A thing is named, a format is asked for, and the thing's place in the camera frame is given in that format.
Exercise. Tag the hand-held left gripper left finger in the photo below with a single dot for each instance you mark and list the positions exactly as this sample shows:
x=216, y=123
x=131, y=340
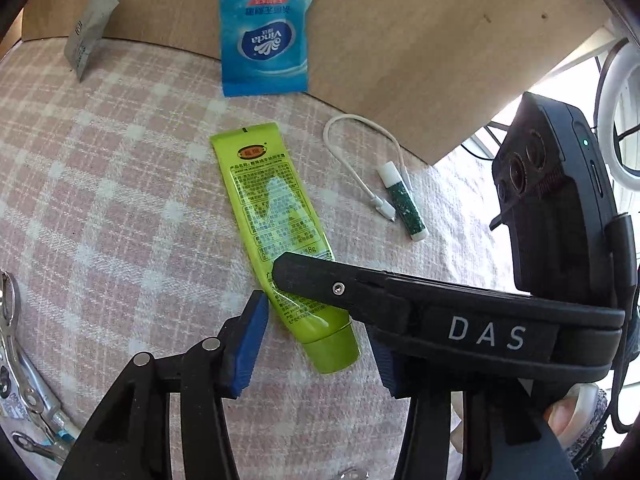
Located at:
x=247, y=347

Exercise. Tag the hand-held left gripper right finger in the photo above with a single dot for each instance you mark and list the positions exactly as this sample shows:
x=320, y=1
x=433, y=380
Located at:
x=387, y=367

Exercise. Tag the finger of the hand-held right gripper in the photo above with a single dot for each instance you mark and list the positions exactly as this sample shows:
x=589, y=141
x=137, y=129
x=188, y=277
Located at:
x=320, y=280

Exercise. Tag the green tube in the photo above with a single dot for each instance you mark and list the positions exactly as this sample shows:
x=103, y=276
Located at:
x=270, y=200

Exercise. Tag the person's right hand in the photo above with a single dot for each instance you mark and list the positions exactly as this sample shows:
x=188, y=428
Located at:
x=562, y=420

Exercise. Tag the green white glue stick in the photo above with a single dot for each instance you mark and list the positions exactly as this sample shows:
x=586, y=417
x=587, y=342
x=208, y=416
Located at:
x=405, y=205

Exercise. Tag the light wooden board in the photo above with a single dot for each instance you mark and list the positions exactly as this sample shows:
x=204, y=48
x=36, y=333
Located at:
x=425, y=35

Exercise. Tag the blue wet wipes packet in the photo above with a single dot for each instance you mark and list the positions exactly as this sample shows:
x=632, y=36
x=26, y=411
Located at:
x=267, y=25

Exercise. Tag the grey foil sachet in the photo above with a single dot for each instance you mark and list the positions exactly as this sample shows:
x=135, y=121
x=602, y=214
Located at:
x=87, y=35

